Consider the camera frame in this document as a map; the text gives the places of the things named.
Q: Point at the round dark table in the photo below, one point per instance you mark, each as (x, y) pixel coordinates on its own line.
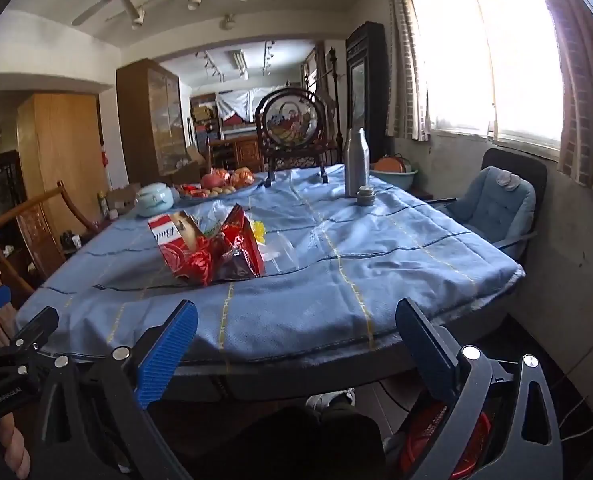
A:
(276, 385)

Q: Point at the person's left hand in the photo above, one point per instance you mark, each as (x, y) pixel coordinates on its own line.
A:
(12, 445)

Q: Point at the blue chair cushion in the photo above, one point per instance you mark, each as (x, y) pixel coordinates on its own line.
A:
(496, 205)

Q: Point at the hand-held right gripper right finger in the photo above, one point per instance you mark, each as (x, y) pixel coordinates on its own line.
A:
(426, 355)

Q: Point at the green plastic basin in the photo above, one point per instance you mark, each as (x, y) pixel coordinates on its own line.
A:
(401, 178)

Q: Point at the clear plastic bag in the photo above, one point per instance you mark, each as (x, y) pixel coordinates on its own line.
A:
(281, 252)

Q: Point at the pale green ceramic jar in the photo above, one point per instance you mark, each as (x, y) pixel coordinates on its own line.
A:
(154, 200)

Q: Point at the red plastic mesh basket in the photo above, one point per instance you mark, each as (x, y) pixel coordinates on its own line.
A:
(421, 435)

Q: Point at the blue fruit plate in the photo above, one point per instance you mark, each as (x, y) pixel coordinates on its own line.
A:
(211, 192)

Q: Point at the wooden wardrobe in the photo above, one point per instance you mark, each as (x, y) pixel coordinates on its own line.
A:
(61, 160)

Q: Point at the red white carton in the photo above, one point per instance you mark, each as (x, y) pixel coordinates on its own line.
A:
(169, 240)

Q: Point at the yellow plastic item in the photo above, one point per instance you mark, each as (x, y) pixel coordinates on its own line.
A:
(260, 231)

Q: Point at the white sneaker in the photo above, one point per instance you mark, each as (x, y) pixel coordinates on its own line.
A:
(329, 400)

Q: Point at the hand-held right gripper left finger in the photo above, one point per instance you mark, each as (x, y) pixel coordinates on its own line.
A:
(169, 350)

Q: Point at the red apple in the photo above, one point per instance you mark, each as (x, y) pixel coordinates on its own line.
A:
(210, 181)

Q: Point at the bright window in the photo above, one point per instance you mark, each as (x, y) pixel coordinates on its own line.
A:
(476, 50)

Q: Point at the white draped cloth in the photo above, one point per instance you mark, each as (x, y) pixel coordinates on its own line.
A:
(256, 102)

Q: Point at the glass front wooden cabinet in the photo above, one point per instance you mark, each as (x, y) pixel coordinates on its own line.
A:
(151, 120)

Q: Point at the carved wooden chair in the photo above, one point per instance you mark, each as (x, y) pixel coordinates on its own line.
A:
(36, 230)

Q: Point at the dark tall framed mirror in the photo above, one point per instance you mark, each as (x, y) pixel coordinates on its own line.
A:
(369, 90)

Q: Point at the brick pattern curtain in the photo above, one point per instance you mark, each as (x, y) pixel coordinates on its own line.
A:
(586, 100)
(401, 60)

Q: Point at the black office chair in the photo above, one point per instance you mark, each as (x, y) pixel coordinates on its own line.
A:
(536, 170)

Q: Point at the steel bottle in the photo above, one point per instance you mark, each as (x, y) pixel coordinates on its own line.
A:
(356, 165)

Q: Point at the orange bread packet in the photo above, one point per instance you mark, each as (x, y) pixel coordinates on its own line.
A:
(242, 178)

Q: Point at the round framed decorative screen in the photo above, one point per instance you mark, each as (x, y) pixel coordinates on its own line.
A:
(290, 120)

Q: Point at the red foil snack bag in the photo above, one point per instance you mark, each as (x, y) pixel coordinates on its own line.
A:
(236, 250)

